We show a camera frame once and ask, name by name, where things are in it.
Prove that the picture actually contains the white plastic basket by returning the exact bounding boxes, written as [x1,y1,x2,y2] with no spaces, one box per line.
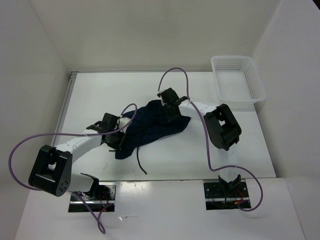
[211,55,266,104]

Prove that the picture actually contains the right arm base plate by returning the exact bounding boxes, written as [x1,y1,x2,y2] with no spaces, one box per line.
[203,180,252,211]

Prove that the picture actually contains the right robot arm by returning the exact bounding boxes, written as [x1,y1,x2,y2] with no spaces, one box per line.
[157,87,242,197]

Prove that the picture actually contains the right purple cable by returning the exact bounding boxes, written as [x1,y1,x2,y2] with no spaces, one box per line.
[157,66,264,212]

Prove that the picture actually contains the aluminium table edge rail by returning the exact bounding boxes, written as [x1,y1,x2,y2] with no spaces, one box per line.
[53,71,79,133]

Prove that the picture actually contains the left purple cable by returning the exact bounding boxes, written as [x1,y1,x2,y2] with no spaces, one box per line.
[8,104,138,235]

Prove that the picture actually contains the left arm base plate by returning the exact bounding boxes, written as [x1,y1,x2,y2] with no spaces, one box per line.
[68,183,116,213]

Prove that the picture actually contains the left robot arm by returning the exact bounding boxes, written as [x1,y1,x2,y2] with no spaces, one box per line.
[28,113,132,200]

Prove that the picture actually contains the navy blue shorts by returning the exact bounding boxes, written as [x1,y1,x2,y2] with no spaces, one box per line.
[115,100,191,160]

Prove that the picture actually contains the purple cable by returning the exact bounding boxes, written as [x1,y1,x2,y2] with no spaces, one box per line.
[8,104,138,235]
[157,66,264,212]

